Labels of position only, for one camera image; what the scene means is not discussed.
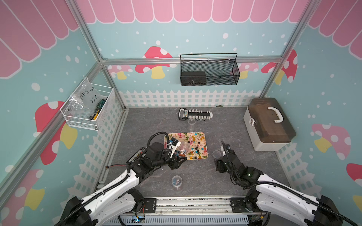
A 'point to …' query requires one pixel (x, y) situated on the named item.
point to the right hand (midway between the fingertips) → (218, 159)
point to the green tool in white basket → (100, 104)
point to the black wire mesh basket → (209, 69)
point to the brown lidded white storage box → (267, 126)
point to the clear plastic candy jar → (191, 122)
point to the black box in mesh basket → (192, 78)
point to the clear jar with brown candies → (184, 148)
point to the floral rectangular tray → (198, 149)
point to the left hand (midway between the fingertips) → (182, 158)
